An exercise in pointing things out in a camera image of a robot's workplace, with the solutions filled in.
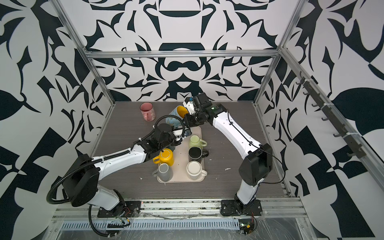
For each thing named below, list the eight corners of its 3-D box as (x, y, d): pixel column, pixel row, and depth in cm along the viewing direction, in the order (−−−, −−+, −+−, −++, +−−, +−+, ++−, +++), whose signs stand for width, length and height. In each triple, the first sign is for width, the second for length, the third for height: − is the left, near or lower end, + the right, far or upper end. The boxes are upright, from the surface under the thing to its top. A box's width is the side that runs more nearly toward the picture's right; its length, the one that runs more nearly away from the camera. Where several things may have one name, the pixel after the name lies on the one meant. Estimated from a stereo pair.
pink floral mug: (141, 125, 106) (137, 116, 99) (144, 111, 114) (141, 102, 107) (154, 125, 106) (151, 116, 99) (157, 111, 114) (154, 102, 107)
